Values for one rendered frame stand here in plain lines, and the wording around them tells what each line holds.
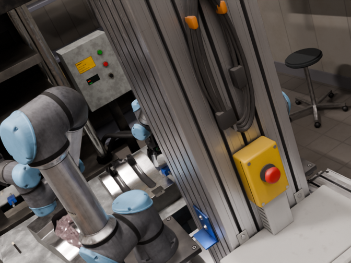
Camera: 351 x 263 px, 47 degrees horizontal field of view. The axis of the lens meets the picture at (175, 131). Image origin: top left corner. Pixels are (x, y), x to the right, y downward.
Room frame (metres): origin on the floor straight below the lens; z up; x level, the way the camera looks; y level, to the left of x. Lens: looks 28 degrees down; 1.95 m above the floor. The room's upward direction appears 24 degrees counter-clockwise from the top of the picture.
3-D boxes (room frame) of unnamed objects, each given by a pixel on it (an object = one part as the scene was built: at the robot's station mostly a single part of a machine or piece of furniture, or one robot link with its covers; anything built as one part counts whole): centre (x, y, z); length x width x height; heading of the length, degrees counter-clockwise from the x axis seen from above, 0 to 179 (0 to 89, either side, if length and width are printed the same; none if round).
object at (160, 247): (1.04, 0.21, 1.09); 0.15 x 0.15 x 0.10
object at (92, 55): (2.51, 0.31, 0.73); 0.30 x 0.22 x 1.47; 108
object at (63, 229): (1.59, 0.61, 0.90); 0.26 x 0.18 x 0.08; 35
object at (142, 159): (1.77, 0.30, 0.87); 0.50 x 0.26 x 0.14; 18
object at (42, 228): (1.59, 0.62, 0.85); 0.50 x 0.26 x 0.11; 35
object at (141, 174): (1.76, 0.31, 0.92); 0.35 x 0.16 x 0.09; 18
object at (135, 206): (1.04, 0.22, 1.20); 0.13 x 0.12 x 0.14; 132
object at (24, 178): (1.15, 0.49, 1.43); 0.11 x 0.08 x 0.09; 42
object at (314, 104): (3.04, -1.20, 0.28); 0.52 x 0.50 x 0.55; 101
